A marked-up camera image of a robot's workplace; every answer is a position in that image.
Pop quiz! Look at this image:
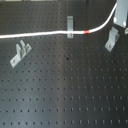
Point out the grey metal clip left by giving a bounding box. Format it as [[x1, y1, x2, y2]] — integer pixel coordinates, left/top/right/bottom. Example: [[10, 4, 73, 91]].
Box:
[[10, 40, 32, 67]]

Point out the grey metal clip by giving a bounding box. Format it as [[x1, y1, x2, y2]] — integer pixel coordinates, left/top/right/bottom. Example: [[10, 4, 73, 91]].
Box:
[[105, 27, 120, 52], [10, 40, 32, 67], [67, 16, 73, 39]]

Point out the grey metal clip right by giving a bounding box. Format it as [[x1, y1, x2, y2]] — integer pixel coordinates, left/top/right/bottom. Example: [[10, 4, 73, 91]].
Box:
[[105, 27, 120, 52]]

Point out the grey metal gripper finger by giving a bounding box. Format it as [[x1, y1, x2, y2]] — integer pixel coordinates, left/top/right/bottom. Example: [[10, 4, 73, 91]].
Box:
[[113, 0, 128, 28]]

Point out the grey metal clip middle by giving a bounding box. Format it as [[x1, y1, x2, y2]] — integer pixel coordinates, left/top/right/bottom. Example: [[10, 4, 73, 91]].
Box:
[[67, 16, 73, 39]]

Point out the white braided cable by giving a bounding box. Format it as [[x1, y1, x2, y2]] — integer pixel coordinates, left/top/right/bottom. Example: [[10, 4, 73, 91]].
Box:
[[0, 2, 118, 40]]

